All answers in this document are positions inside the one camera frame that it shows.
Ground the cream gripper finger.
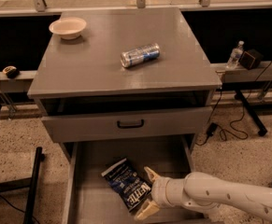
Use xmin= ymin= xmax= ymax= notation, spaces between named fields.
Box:
xmin=144 ymin=166 xmax=160 ymax=183
xmin=135 ymin=199 xmax=160 ymax=221

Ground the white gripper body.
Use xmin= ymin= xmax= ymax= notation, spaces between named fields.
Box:
xmin=151 ymin=176 xmax=187 ymax=207

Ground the blue chip bag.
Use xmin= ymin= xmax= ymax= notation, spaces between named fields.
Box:
xmin=101 ymin=158 xmax=151 ymax=212

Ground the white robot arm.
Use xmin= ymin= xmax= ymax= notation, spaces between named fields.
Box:
xmin=135 ymin=166 xmax=272 ymax=221

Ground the grey open bottom drawer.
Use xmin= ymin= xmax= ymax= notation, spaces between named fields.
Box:
xmin=63 ymin=135 xmax=211 ymax=224

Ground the grey middle drawer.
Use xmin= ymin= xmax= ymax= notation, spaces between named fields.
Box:
xmin=42 ymin=107 xmax=212 ymax=143

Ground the grey drawer cabinet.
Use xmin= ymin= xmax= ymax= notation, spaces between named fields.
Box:
xmin=28 ymin=7 xmax=222 ymax=147

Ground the black chair leg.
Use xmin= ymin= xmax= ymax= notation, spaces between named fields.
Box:
xmin=0 ymin=147 xmax=45 ymax=224

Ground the silver blue drink can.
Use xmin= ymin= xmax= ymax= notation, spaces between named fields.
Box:
xmin=121 ymin=43 xmax=160 ymax=68

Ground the clear plastic water bottle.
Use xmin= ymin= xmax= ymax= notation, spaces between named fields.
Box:
xmin=226 ymin=41 xmax=244 ymax=69

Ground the small black speaker box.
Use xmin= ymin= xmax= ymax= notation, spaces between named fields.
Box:
xmin=239 ymin=49 xmax=264 ymax=70

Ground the white bowl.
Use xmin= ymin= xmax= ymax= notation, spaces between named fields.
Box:
xmin=49 ymin=17 xmax=87 ymax=40

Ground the black yellow tape measure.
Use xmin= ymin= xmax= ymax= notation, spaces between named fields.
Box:
xmin=3 ymin=65 xmax=20 ymax=78

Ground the black drawer handle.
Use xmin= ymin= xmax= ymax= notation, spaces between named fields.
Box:
xmin=117 ymin=119 xmax=145 ymax=129

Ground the black power adapter cable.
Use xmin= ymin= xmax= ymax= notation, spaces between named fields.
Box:
xmin=194 ymin=60 xmax=272 ymax=147

